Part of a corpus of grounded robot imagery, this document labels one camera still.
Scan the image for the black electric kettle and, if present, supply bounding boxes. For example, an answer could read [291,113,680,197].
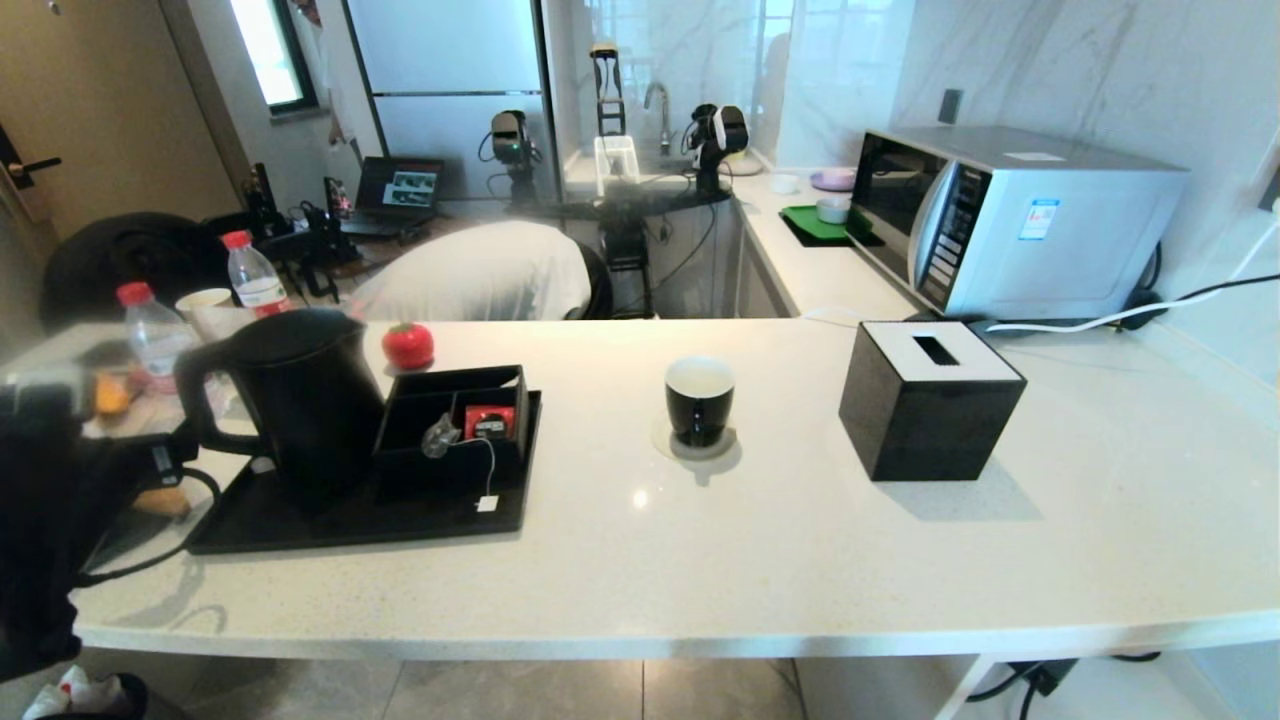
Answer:
[175,308,389,513]

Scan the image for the tea bag with white tag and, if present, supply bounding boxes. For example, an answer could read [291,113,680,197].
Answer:
[420,412,500,514]

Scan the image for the clear water bottle red cap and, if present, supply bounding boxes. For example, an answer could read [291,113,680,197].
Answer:
[222,230,294,319]
[116,282,201,396]

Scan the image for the paper cup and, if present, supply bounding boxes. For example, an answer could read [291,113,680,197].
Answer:
[175,288,257,342]

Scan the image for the person in black clothes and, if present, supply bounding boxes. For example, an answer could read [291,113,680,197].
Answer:
[40,212,234,324]

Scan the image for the black rectangular serving tray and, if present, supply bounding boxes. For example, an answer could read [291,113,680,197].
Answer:
[185,390,543,557]

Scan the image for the black trash bin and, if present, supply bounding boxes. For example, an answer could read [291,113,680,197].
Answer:
[22,665,150,720]

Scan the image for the black handheld controller rig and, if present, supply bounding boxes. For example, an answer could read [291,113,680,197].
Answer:
[245,163,363,299]

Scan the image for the red tomato-shaped toy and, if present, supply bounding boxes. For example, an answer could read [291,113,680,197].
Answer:
[381,322,436,371]

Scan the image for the black compartment organizer box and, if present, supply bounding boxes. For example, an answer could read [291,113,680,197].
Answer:
[372,365,531,493]

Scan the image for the brown wooden desk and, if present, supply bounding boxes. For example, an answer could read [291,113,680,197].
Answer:
[290,215,481,301]

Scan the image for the red sachet packet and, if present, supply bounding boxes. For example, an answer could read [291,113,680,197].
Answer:
[463,404,517,442]

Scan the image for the black laptop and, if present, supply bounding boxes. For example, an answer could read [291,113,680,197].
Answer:
[343,157,448,239]

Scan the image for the person in grey shirt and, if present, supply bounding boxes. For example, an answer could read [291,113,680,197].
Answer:
[348,220,594,322]

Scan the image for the brown wooden door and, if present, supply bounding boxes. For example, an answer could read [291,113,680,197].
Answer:
[0,0,243,241]

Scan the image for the person in white T-shirt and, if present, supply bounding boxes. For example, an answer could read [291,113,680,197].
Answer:
[290,0,363,191]

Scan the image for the dark-framed window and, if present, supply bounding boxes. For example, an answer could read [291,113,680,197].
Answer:
[230,0,322,116]

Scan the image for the grey refrigerator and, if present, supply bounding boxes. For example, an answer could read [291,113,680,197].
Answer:
[345,0,576,226]

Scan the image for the round translucent coaster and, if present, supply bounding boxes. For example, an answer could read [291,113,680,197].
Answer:
[651,412,740,462]

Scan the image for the black teleoperation stand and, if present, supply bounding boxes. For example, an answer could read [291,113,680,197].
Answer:
[505,185,736,319]

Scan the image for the black mug white inside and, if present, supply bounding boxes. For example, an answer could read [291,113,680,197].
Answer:
[665,356,738,449]

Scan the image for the black upright gripper tool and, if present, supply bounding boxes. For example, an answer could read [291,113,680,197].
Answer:
[590,44,629,139]

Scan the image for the chrome sink faucet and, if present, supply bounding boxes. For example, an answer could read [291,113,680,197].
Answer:
[644,83,676,158]

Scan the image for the grey lower kitchen cabinet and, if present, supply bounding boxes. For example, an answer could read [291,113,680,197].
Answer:
[655,200,801,319]

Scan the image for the green tray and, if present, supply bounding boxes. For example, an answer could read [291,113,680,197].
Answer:
[779,205,885,250]

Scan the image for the black tissue box white top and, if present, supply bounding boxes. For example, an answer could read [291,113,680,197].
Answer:
[838,320,1029,483]

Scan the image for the silver microwave oven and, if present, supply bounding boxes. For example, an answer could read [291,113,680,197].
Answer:
[846,126,1191,322]

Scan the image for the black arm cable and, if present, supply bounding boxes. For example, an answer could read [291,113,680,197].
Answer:
[75,465,224,590]

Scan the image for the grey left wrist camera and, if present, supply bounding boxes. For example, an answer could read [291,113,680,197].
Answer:
[0,364,97,417]

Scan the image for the black camera on stand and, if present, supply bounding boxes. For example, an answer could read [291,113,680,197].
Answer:
[488,110,544,211]

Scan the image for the white plastic frame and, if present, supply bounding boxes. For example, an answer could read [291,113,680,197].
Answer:
[596,136,641,198]

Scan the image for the black white teleoperation handle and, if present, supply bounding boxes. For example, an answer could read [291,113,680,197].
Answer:
[686,104,751,198]

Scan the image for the black charger cable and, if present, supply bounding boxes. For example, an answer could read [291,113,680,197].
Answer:
[965,652,1164,720]

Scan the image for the white power cable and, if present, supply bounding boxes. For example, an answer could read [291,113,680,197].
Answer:
[985,222,1280,336]

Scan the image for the black microwave power cable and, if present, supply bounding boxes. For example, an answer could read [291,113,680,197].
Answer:
[1120,243,1280,321]

